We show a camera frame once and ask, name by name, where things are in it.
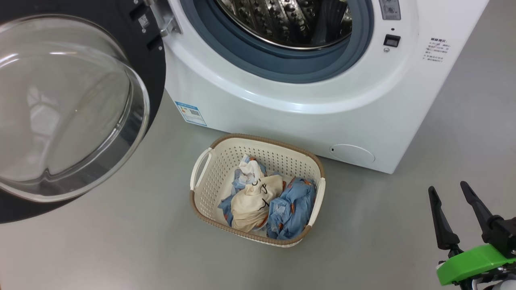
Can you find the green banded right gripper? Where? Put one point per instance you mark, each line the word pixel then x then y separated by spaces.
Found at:
pixel 471 266

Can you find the blue patterned garment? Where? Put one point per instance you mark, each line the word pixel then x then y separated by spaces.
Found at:
pixel 294 205

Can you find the cream garment with black marks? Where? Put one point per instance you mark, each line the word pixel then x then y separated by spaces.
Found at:
pixel 254 201

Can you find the black round glass washer door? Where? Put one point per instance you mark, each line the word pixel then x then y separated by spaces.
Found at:
pixel 151 80

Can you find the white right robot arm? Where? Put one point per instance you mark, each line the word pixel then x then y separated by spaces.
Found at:
pixel 506 286

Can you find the black door lock socket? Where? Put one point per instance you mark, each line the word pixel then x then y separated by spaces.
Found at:
pixel 392 40

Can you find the white front-load washing machine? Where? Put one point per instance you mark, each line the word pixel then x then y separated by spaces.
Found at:
pixel 282 121

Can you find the stainless steel washing machine drum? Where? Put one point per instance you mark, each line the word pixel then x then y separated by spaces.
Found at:
pixel 282 20

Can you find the metal door hinge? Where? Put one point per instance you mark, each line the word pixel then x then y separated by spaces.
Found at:
pixel 167 24

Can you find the round white filter cover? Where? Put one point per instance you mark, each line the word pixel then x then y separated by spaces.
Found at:
pixel 352 154

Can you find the black printed text label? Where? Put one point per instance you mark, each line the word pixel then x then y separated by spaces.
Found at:
pixel 436 50

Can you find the grey warning sticker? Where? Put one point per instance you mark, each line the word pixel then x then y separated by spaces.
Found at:
pixel 390 10

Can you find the cream perforated laundry basket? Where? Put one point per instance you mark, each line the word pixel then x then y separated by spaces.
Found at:
pixel 225 161

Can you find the blue energy label sticker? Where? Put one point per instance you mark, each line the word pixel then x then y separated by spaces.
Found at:
pixel 190 113

